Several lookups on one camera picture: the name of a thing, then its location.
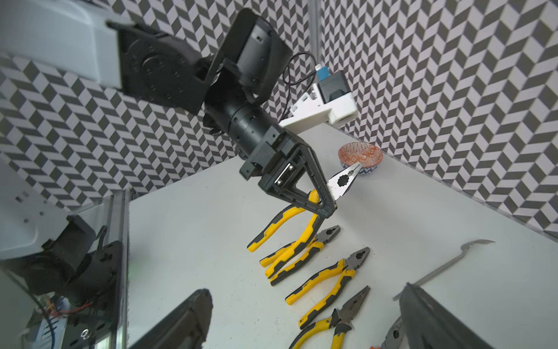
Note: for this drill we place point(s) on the orange long nose pliers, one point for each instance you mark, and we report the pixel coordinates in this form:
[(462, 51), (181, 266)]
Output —
[(395, 336)]

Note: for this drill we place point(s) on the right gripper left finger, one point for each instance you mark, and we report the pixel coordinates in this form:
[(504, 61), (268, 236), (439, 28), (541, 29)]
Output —
[(187, 326)]

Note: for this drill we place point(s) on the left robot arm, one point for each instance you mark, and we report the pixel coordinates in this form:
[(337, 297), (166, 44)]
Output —
[(230, 87)]

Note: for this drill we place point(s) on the aluminium front rail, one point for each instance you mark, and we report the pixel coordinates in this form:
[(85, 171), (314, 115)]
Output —
[(104, 324)]

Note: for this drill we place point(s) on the orange patterned small bowl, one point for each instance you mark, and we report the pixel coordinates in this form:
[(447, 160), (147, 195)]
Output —
[(368, 155)]

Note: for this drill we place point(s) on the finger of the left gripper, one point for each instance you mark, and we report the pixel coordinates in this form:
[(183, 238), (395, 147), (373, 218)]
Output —
[(286, 190), (326, 206)]

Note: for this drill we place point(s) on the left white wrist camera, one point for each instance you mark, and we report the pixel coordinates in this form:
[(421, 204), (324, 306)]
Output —
[(328, 101)]

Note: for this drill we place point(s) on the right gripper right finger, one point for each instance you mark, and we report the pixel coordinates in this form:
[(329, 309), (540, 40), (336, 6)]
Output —
[(429, 325)]

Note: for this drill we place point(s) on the silver metal fork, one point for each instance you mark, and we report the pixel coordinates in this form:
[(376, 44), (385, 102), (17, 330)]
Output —
[(464, 250)]

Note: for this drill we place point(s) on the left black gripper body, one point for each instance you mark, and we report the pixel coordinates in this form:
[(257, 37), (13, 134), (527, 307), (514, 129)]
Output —
[(280, 159)]

